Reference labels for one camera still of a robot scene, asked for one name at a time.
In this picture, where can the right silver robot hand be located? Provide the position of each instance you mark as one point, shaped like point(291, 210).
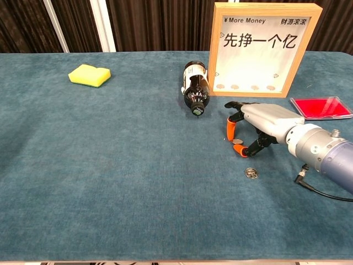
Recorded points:
point(273, 118)

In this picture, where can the teal tablecloth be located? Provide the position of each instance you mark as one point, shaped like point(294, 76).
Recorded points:
point(110, 165)

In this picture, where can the wide white partition post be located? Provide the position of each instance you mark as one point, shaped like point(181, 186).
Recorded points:
point(103, 27)

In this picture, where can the wooden framed money box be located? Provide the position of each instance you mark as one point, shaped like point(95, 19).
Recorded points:
point(259, 63)

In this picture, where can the dark glass bottle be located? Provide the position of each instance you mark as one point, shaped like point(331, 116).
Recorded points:
point(196, 94)

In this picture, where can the yellow sponge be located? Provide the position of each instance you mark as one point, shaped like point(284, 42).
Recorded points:
point(88, 75)

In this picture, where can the dark pleated curtain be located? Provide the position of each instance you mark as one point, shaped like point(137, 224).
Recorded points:
point(151, 25)

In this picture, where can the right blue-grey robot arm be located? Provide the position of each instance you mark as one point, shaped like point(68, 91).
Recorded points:
point(317, 149)

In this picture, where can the red ink pad case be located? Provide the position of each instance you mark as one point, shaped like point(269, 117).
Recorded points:
point(317, 107)

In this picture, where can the silver coin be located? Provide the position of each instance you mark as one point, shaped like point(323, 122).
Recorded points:
point(251, 173)
point(234, 87)
point(270, 87)
point(255, 87)
point(237, 141)

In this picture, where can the thin grey partition post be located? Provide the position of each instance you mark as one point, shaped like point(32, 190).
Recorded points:
point(55, 25)

